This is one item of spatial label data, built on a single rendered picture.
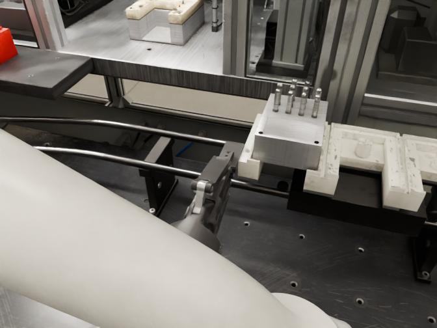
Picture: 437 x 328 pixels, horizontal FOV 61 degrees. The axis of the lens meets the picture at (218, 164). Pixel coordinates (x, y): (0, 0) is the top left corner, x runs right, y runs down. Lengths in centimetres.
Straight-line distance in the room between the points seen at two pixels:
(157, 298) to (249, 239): 56
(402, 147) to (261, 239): 29
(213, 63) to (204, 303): 65
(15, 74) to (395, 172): 70
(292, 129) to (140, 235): 42
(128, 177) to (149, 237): 70
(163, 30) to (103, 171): 36
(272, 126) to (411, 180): 21
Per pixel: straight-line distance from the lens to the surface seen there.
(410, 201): 59
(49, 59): 88
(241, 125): 191
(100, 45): 91
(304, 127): 57
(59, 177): 17
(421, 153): 69
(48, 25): 89
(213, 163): 50
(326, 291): 68
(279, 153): 55
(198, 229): 43
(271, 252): 71
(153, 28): 96
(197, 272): 17
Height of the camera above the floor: 124
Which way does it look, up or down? 40 degrees down
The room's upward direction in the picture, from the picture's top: straight up
